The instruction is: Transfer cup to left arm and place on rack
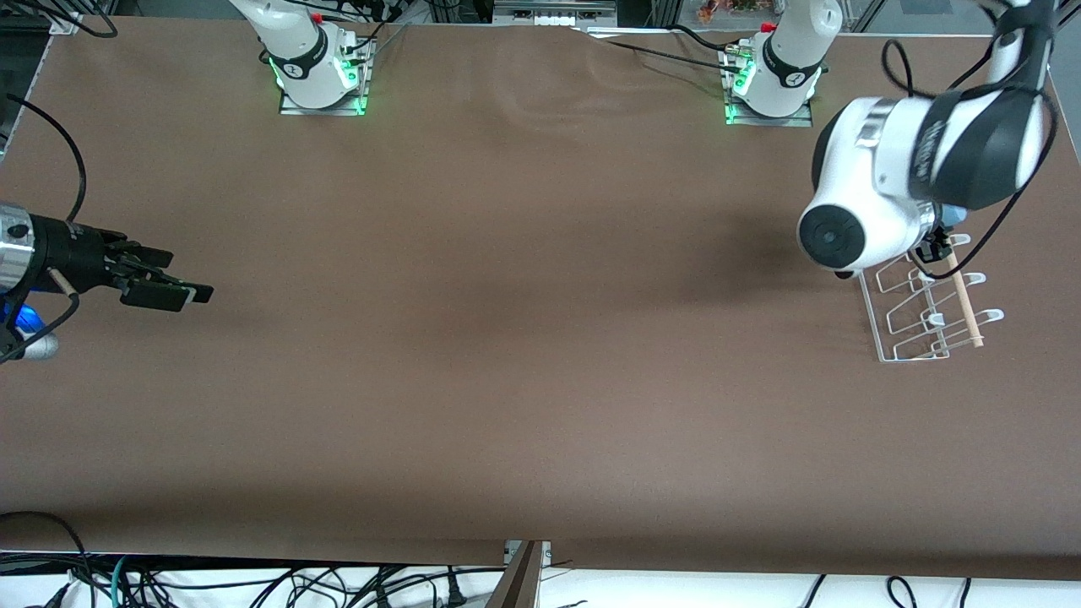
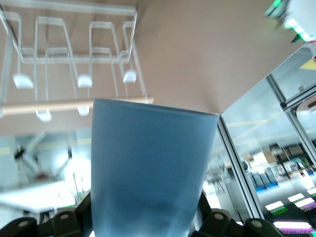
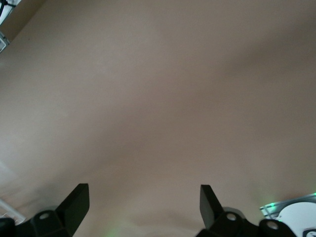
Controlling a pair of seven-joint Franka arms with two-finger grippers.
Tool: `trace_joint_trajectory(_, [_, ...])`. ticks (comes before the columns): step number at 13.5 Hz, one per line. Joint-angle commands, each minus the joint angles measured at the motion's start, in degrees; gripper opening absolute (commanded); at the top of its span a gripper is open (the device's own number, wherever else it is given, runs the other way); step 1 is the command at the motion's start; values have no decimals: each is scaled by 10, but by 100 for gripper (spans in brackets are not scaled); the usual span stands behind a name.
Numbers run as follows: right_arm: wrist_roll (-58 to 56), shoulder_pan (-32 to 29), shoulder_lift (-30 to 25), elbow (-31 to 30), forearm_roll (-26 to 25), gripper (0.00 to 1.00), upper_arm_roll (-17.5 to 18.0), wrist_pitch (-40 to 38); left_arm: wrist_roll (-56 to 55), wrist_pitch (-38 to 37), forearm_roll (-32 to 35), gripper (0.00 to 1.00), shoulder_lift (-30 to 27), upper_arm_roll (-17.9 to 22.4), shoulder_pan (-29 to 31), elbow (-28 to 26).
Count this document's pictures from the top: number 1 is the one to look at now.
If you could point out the blue plastic cup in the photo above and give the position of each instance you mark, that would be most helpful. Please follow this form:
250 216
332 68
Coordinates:
954 217

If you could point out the colourful background object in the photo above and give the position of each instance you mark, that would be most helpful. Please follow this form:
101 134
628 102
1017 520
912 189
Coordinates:
735 8

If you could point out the metal table bracket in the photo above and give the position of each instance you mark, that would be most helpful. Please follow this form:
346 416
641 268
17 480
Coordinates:
545 553

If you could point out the white power strip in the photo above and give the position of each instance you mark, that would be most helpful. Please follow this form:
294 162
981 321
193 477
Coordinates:
557 17

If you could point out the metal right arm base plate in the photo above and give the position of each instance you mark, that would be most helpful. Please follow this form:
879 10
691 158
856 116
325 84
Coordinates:
355 103

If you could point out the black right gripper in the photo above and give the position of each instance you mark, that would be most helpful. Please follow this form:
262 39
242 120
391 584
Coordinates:
67 253

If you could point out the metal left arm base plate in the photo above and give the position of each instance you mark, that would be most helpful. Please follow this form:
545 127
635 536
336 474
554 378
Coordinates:
802 121

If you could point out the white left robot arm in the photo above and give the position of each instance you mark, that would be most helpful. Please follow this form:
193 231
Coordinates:
870 177

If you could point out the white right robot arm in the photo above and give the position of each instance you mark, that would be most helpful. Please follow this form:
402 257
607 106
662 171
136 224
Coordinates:
296 51

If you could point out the wooden table support beam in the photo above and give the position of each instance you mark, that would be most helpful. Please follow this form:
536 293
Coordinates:
517 583

